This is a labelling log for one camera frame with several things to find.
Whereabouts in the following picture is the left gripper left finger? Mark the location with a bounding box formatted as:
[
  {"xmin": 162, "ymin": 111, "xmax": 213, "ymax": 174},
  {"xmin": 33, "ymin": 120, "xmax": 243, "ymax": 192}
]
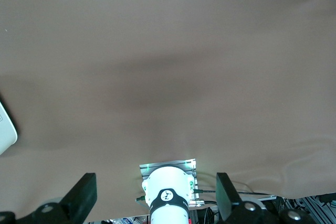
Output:
[{"xmin": 0, "ymin": 173, "xmax": 98, "ymax": 224}]

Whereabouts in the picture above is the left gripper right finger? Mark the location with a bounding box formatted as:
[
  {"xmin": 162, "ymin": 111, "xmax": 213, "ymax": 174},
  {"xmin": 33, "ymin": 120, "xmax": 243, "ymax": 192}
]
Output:
[{"xmin": 216, "ymin": 172, "xmax": 317, "ymax": 224}]

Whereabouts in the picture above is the white toaster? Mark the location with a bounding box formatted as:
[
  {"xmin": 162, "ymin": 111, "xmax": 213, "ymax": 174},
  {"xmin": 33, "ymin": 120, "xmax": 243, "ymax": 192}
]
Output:
[{"xmin": 0, "ymin": 95, "xmax": 18, "ymax": 156}]

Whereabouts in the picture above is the brown table cloth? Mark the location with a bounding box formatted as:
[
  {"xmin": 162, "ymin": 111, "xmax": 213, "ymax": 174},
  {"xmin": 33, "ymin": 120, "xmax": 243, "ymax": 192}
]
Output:
[{"xmin": 0, "ymin": 0, "xmax": 336, "ymax": 222}]

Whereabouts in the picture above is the black base cable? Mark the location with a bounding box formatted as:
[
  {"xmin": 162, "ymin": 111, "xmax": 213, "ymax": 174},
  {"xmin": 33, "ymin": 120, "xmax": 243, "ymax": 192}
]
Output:
[{"xmin": 188, "ymin": 187, "xmax": 276, "ymax": 207}]

